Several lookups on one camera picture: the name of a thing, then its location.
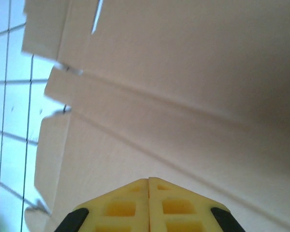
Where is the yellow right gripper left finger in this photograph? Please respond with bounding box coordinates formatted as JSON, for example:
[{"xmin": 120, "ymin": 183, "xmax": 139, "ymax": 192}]
[{"xmin": 53, "ymin": 178, "xmax": 149, "ymax": 232}]

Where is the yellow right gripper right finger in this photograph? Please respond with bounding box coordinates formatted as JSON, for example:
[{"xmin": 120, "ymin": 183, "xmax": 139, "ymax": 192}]
[{"xmin": 148, "ymin": 177, "xmax": 246, "ymax": 232}]

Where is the brown cardboard box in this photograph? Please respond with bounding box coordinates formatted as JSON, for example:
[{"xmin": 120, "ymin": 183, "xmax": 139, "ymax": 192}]
[{"xmin": 21, "ymin": 0, "xmax": 290, "ymax": 232}]

